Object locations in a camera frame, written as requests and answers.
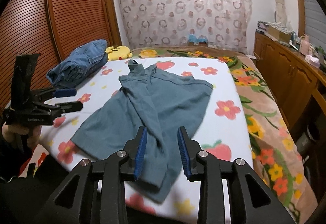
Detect dark waste bin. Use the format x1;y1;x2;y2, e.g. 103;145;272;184
297;125;320;156

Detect cardboard box of packets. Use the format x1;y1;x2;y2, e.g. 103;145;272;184
265;24;293;43

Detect pink kettle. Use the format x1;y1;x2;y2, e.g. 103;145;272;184
300;34;311;54

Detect ring-patterned sheer curtain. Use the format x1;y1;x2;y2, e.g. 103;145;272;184
111;0;252;55

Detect wooden cabinet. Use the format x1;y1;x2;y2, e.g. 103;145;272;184
253;31;326;133

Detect person's left hand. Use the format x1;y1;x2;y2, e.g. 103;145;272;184
2;122;43;156

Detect person's left forearm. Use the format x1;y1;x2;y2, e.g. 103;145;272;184
0;135;69;224

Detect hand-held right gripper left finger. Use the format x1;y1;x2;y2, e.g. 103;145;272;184
36;126;148;224

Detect brown floral blanket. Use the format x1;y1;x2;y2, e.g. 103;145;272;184
131;47;306;224

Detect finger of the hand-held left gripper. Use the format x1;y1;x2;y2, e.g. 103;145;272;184
30;88;77;102
38;101;84;114

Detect dark blue folded jeans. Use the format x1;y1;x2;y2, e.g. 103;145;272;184
55;53;108;88

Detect white tissue box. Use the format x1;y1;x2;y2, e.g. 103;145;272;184
305;54;320;64

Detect wooden window frame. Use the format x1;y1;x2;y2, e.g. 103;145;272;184
292;0;309;36

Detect light blue folded jeans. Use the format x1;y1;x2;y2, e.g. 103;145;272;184
46;40;108;82

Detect yellow plush toy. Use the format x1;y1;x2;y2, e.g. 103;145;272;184
104;45;133;61

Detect blue plastic bag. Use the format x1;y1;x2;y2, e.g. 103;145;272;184
188;34;208;43

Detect grey window blind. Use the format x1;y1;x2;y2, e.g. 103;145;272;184
301;0;326;37

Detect small cardboard box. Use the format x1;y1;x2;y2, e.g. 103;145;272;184
187;40;210;47

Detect blue denim garment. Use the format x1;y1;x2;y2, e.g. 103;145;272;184
70;59;214;203

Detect white floral bed sheet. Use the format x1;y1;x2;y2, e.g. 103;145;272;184
19;57;255;224

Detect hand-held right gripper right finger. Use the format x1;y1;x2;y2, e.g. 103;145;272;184
177;126;293;224

